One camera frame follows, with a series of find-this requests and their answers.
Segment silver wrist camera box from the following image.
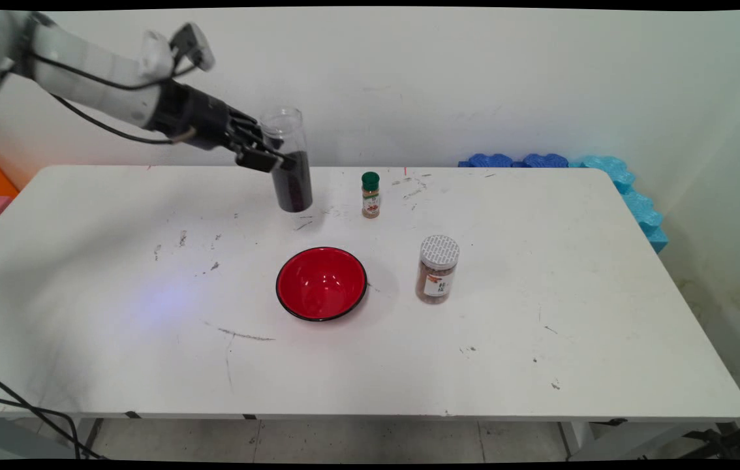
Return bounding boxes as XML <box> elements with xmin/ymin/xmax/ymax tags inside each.
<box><xmin>170</xmin><ymin>23</ymin><xmax>216</xmax><ymax>72</ymax></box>

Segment black camera cable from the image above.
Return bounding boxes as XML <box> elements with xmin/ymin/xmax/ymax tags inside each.
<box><xmin>0</xmin><ymin>49</ymin><xmax>198</xmax><ymax>154</ymax></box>

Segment spice jar white patterned lid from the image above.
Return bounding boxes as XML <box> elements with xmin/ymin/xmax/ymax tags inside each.
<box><xmin>416</xmin><ymin>235</ymin><xmax>461</xmax><ymax>305</ymax></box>

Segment thin black floor cable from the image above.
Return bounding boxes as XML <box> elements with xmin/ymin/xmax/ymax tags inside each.
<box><xmin>0</xmin><ymin>361</ymin><xmax>110</xmax><ymax>461</ymax></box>

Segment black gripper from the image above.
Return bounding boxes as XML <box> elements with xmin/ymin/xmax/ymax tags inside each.
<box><xmin>147</xmin><ymin>80</ymin><xmax>298</xmax><ymax>174</ymax></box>

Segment dark blue foam mat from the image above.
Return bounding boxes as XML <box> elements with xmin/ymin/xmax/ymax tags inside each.
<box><xmin>522</xmin><ymin>153</ymin><xmax>570</xmax><ymax>168</ymax></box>
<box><xmin>460</xmin><ymin>153</ymin><xmax>514</xmax><ymax>168</ymax></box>

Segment small spice bottle green cap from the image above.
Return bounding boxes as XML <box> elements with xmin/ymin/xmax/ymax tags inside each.
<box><xmin>361</xmin><ymin>172</ymin><xmax>381</xmax><ymax>219</ymax></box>

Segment red bowl with black rim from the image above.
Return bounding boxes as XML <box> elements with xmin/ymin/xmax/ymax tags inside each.
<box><xmin>275</xmin><ymin>246</ymin><xmax>369</xmax><ymax>322</ymax></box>

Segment black stand legs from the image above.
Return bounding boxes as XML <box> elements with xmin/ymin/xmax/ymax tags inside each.
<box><xmin>677</xmin><ymin>415</ymin><xmax>740</xmax><ymax>461</ymax></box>

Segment clear jar with black seeds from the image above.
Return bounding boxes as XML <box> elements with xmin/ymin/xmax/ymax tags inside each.
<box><xmin>259</xmin><ymin>106</ymin><xmax>314</xmax><ymax>213</ymax></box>

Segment light blue foam mat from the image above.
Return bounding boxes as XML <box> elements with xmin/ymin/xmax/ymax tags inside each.
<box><xmin>571</xmin><ymin>155</ymin><xmax>670</xmax><ymax>254</ymax></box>

